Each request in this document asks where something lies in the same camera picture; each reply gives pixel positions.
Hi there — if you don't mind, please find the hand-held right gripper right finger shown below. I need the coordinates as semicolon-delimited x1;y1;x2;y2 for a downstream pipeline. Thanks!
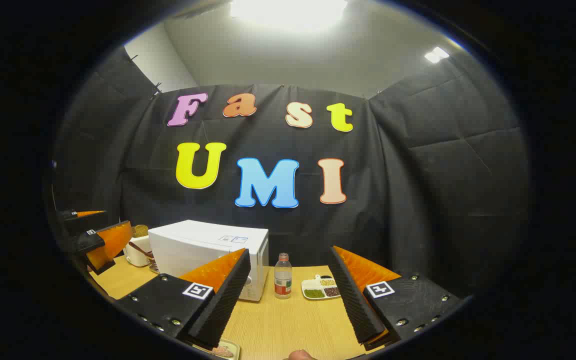
329;246;464;351

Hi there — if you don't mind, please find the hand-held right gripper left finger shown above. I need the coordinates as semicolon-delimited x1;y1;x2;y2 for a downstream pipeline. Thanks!
114;248;252;350

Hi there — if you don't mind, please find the white microwave oven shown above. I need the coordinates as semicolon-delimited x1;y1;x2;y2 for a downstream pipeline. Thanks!
148;220;270;302

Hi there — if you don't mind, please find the small beige tray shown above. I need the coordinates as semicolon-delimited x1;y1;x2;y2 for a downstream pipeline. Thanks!
195;340;241;360

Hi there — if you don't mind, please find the white divided dish of beans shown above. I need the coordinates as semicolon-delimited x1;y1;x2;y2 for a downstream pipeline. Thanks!
301;274;342;301

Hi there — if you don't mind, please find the white toaster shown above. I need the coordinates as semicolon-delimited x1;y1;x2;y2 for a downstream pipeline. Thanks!
124;235;154;267

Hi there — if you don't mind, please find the clear plastic bottle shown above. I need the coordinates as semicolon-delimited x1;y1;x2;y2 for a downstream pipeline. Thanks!
274;253;293;300

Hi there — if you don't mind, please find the black backdrop cloth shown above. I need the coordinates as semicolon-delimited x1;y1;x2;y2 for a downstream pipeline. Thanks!
50;45;534;301

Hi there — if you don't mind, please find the small ceiling light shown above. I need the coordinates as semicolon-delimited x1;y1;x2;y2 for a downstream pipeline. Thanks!
424;46;450;64

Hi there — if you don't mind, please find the large ceiling light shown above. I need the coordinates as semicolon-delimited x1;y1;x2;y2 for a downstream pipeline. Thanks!
230;0;349;31

